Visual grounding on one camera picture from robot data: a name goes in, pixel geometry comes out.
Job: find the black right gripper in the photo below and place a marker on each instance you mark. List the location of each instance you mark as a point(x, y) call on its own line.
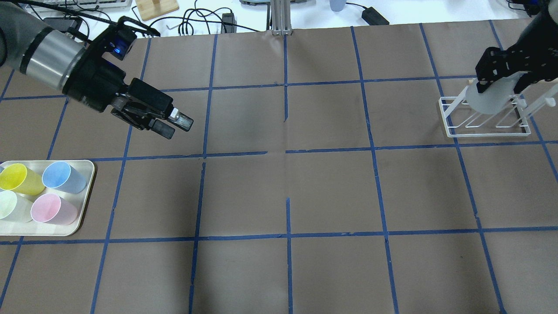
point(526, 62)

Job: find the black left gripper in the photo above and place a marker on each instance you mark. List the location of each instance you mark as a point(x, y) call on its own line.
point(93, 82)

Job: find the grey plastic cup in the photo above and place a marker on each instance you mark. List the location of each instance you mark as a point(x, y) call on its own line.
point(495, 97)

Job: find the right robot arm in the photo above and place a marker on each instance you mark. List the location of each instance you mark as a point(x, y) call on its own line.
point(543, 26)

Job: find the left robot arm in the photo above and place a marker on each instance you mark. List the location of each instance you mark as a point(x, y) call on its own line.
point(36, 49)

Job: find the blue plastic cup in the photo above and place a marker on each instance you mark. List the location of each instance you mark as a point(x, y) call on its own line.
point(61, 176)

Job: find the pink plastic cup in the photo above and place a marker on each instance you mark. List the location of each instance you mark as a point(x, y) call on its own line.
point(52, 209)

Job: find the yellow plastic cup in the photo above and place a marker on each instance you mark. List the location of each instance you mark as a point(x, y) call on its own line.
point(20, 179)

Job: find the cream white plastic cup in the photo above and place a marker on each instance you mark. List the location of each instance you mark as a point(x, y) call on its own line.
point(14, 207)

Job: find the blue cup on desk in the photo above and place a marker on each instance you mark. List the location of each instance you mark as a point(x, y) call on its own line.
point(337, 5)

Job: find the cream plastic tray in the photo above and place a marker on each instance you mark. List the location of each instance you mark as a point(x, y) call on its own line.
point(33, 228)

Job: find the wooden board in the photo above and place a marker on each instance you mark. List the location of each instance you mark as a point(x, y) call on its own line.
point(151, 9)

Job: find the black power adapter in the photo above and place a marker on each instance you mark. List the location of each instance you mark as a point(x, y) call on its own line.
point(373, 17)

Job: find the white wire cup rack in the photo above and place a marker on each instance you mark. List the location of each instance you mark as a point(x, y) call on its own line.
point(461, 121)

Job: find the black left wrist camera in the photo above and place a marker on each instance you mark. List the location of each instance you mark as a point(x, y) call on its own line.
point(120, 36)

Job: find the aluminium frame post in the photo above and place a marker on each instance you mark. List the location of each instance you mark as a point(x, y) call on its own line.
point(280, 11)

